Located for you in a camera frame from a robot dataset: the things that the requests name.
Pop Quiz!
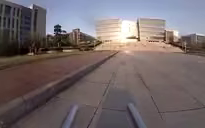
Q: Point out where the dark tree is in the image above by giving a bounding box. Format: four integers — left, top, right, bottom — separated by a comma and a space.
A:
53, 23, 63, 43

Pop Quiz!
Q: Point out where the tall grey building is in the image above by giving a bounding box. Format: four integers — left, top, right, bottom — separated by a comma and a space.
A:
0, 0, 48, 56

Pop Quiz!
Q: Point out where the red brick path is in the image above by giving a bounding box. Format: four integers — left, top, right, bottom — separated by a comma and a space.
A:
0, 50, 117, 109

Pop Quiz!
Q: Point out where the grey stone kerb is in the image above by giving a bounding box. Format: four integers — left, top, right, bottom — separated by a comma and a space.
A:
0, 50, 120, 128

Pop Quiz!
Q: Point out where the brown building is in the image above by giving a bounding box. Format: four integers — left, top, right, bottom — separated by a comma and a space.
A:
67, 28, 98, 47

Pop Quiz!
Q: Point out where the pale stepped slope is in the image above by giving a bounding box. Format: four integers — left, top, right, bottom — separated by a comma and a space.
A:
94, 40, 184, 54

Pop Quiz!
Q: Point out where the beige striped building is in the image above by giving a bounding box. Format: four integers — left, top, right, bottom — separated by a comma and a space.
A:
94, 17, 167, 45

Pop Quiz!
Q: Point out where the robot's own part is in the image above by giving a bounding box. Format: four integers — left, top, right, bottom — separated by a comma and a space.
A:
126, 102, 148, 128
60, 104, 80, 128

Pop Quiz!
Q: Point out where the long low building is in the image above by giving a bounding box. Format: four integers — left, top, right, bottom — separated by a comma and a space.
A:
181, 32, 205, 48

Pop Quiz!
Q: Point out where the small pale building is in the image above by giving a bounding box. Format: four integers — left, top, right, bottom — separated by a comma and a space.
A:
165, 29, 180, 44

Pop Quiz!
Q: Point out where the grey concrete slab pavement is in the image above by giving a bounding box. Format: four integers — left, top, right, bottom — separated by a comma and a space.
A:
9, 49, 205, 128

